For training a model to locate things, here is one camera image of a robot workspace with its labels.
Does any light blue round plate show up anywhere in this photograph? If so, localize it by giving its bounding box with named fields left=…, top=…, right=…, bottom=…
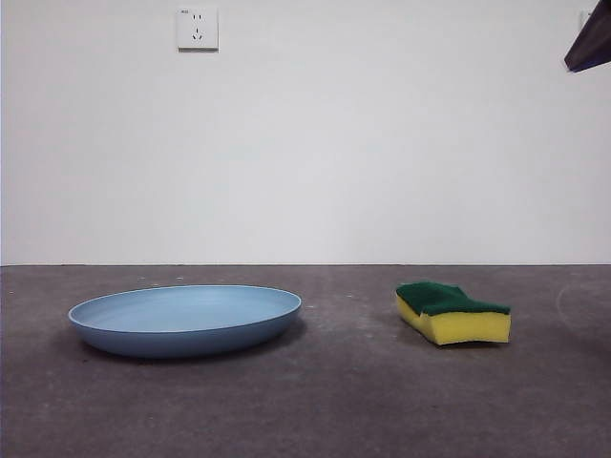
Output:
left=67, top=284, right=304, bottom=360

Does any yellow sponge with green scourer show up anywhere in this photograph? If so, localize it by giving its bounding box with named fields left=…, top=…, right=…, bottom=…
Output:
left=394, top=281, right=512, bottom=346

